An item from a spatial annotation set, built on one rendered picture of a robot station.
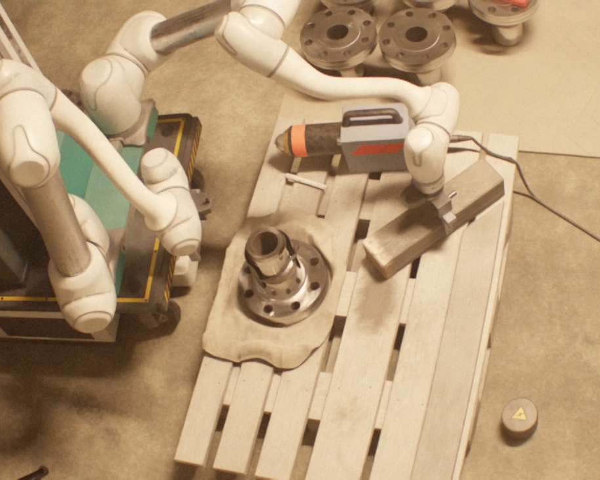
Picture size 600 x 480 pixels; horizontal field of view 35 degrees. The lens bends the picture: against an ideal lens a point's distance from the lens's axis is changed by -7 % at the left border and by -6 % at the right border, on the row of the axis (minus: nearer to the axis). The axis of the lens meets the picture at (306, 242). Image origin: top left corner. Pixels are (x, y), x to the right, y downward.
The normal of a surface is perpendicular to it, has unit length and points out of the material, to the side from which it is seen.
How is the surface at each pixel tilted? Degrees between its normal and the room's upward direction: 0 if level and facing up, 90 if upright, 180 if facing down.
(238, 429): 0
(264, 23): 41
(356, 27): 0
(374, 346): 0
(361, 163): 90
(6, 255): 90
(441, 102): 34
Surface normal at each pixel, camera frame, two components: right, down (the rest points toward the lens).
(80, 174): 0.97, -0.02
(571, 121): -0.21, -0.51
